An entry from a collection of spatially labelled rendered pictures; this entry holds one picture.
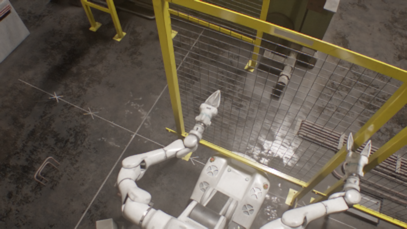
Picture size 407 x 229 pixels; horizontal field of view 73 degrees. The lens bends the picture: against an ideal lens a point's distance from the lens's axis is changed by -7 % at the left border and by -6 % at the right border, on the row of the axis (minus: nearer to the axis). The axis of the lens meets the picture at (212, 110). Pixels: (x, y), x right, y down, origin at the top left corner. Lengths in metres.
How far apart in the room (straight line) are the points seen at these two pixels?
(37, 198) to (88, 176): 0.51
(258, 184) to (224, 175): 0.29
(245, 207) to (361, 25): 3.01
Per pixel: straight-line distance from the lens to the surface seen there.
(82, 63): 3.75
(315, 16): 3.30
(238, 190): 2.44
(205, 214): 1.52
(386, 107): 1.43
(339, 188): 2.26
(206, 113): 1.61
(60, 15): 4.53
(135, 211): 1.15
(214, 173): 2.41
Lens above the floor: 2.64
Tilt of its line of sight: 59 degrees down
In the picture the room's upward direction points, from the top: 2 degrees clockwise
